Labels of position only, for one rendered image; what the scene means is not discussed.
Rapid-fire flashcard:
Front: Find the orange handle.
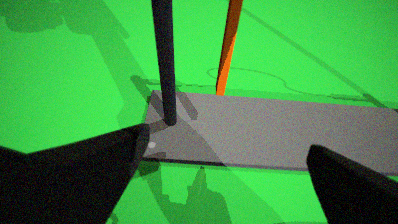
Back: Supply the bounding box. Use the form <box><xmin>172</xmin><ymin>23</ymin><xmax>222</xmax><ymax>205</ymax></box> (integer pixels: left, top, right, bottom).
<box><xmin>216</xmin><ymin>0</ymin><xmax>243</xmax><ymax>96</ymax></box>

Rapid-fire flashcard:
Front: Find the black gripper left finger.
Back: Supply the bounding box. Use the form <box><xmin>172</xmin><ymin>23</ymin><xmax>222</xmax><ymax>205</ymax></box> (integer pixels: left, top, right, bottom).
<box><xmin>0</xmin><ymin>123</ymin><xmax>149</xmax><ymax>224</ymax></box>

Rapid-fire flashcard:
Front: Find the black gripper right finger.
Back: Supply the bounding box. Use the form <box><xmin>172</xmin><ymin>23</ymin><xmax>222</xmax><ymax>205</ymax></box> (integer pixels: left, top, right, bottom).
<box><xmin>307</xmin><ymin>145</ymin><xmax>398</xmax><ymax>224</ymax></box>

